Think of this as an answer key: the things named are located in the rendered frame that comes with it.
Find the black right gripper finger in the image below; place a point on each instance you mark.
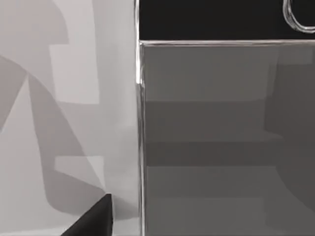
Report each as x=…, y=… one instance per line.
x=98, y=218

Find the grey cabinet with dark inside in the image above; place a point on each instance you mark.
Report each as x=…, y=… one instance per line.
x=221, y=123

